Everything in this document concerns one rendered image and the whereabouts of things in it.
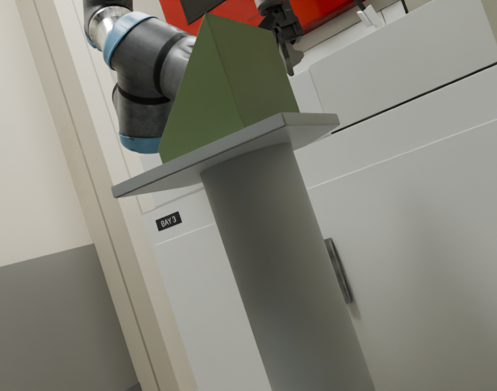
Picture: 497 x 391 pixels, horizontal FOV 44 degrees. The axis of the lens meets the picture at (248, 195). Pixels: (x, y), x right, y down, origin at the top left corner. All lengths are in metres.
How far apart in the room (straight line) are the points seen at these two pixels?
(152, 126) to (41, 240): 2.13
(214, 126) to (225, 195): 0.12
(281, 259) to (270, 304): 0.07
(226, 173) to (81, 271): 2.43
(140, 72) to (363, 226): 0.52
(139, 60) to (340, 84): 0.40
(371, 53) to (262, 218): 0.43
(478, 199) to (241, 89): 0.47
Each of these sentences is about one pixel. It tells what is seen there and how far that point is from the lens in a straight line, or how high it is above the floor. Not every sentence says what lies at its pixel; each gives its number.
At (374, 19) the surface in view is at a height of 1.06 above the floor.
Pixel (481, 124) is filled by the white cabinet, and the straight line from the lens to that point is 1.15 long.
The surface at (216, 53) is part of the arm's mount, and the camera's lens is 0.93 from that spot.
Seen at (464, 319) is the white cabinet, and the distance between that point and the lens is 1.22.
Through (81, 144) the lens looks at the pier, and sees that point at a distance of 3.44.
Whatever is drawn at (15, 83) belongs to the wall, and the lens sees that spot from 3.52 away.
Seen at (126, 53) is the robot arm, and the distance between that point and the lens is 1.11.
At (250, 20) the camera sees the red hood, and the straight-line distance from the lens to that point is 2.09.
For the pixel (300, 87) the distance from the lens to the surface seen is 1.30.
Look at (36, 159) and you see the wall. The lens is 3.39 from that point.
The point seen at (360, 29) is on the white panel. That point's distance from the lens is 1.94.
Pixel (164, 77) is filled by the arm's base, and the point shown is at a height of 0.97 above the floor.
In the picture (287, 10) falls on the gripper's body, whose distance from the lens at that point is 1.81.
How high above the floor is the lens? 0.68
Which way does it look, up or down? 3 degrees up
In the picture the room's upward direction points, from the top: 19 degrees counter-clockwise
